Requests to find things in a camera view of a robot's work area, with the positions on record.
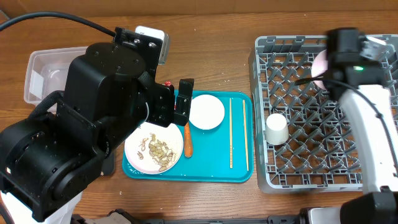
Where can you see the white plate with peanut shells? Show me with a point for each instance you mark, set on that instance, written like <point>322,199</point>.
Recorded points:
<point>152,149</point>

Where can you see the orange carrot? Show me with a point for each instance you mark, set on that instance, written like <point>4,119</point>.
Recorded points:
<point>188,146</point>

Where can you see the red snack wrapper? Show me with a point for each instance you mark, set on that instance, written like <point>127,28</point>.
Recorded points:
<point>168,83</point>

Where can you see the black plastic tray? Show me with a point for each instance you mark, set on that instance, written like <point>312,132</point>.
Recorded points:
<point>108,165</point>

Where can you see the teal serving tray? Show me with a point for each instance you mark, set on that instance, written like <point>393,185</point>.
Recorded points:
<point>210,159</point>

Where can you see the white cup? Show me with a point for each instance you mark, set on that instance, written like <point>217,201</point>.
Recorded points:
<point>277,131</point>

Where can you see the pink-rimmed white bowl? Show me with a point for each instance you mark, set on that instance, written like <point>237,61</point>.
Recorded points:
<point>319,65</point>

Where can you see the clear plastic storage bin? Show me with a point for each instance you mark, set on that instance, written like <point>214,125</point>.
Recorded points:
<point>47,71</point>

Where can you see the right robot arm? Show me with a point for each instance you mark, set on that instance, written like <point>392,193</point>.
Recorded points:
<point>368,110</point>

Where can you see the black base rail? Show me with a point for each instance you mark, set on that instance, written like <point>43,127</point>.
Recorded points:
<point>326,215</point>

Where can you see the grey dishwasher rack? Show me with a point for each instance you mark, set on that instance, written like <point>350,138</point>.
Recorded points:
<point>320,153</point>

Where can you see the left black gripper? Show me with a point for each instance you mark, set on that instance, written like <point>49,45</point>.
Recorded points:
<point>160,114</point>

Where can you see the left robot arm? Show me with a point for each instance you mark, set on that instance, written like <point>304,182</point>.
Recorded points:
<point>50,157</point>

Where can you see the wooden chopstick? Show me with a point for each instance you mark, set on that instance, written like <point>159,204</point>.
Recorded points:
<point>245,135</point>
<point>230,135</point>

